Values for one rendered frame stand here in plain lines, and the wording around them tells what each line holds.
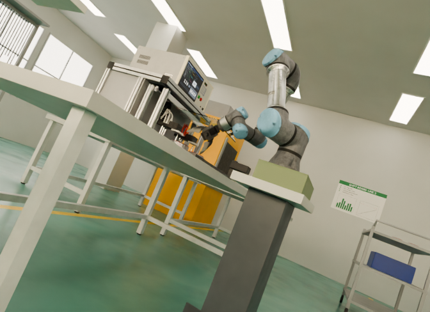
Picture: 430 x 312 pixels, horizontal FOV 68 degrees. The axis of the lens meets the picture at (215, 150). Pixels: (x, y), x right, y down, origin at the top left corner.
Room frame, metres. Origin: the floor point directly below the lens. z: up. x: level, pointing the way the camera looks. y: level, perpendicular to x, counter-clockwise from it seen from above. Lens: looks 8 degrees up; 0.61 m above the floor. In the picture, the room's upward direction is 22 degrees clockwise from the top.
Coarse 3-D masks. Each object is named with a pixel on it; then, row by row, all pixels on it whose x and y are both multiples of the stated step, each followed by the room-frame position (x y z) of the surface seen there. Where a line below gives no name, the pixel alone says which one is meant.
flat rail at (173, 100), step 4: (168, 96) 1.71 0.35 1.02; (172, 96) 1.74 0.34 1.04; (172, 100) 1.76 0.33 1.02; (176, 100) 1.79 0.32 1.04; (176, 104) 1.80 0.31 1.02; (180, 104) 1.84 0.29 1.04; (180, 108) 1.86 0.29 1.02; (184, 108) 1.90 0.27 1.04; (184, 112) 1.91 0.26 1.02; (188, 112) 1.95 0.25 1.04; (188, 116) 1.97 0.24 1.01; (192, 116) 2.01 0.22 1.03; (192, 120) 2.04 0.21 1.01; (196, 120) 2.08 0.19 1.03; (196, 124) 2.10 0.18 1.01; (200, 124) 2.15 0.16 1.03
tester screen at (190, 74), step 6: (186, 66) 1.81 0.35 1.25; (192, 66) 1.86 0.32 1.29; (186, 72) 1.83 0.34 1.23; (192, 72) 1.89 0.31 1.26; (186, 78) 1.86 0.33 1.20; (192, 78) 1.91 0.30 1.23; (198, 78) 1.97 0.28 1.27; (180, 84) 1.83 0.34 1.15; (192, 84) 1.94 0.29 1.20; (198, 84) 2.00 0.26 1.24; (198, 90) 2.03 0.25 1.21
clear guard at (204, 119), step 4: (192, 112) 2.03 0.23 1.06; (196, 116) 2.10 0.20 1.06; (200, 116) 2.05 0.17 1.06; (204, 116) 2.01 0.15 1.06; (208, 116) 1.98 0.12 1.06; (200, 120) 2.17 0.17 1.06; (204, 120) 2.12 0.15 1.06; (208, 120) 2.07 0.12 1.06; (212, 120) 2.02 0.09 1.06; (216, 120) 1.98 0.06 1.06; (204, 124) 2.24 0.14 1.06; (208, 124) 2.19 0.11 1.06; (212, 124) 2.13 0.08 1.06; (216, 124) 2.08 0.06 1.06; (228, 132) 2.03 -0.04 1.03; (232, 136) 2.12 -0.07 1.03
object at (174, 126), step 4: (160, 124) 1.85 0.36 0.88; (164, 124) 1.84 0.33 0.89; (168, 124) 1.83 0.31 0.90; (172, 124) 1.82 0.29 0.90; (176, 124) 1.81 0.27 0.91; (164, 128) 1.88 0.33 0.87; (168, 128) 1.86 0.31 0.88; (172, 128) 1.81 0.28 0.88; (176, 128) 1.81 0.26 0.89; (180, 128) 1.85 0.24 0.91; (160, 132) 1.85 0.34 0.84; (164, 132) 1.89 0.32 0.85; (176, 132) 1.85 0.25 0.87; (180, 132) 1.82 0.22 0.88
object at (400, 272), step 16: (368, 240) 3.18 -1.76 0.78; (384, 240) 3.64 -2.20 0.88; (400, 240) 3.07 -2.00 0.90; (384, 256) 3.45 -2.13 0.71; (384, 272) 3.43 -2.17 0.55; (400, 272) 3.37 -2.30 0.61; (352, 288) 3.18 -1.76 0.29; (400, 288) 3.76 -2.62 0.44; (416, 288) 2.97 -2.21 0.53; (368, 304) 3.35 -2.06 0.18
